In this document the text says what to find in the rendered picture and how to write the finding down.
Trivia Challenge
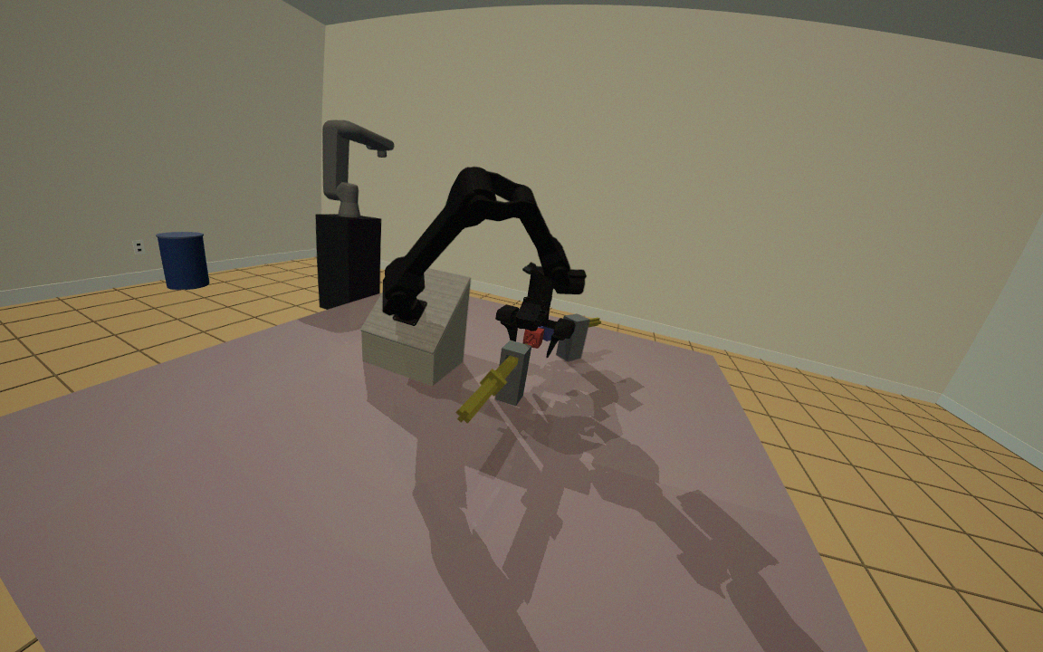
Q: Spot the yellow rectangular bar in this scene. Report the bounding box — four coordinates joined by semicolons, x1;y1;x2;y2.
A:
455;340;531;422

